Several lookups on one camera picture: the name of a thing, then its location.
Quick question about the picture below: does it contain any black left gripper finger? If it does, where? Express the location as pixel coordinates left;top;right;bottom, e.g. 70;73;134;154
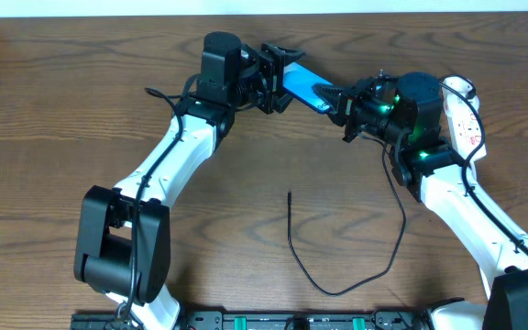
272;93;293;113
282;49;305;64

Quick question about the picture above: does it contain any blue Galaxy smartphone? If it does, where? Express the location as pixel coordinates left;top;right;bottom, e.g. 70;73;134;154
282;62;333;115

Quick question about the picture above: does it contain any black USB charging cable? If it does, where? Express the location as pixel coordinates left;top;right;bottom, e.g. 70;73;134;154
286;75;479;297

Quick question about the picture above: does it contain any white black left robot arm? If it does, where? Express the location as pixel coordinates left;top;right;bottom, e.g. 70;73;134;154
71;31;304;329

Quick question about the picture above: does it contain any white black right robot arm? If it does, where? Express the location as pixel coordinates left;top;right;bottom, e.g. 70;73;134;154
305;72;528;329

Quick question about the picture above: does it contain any white USB charger plug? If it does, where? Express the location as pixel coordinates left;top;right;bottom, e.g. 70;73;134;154
440;75;479;117

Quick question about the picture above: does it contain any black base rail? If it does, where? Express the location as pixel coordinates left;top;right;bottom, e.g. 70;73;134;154
69;310;434;330

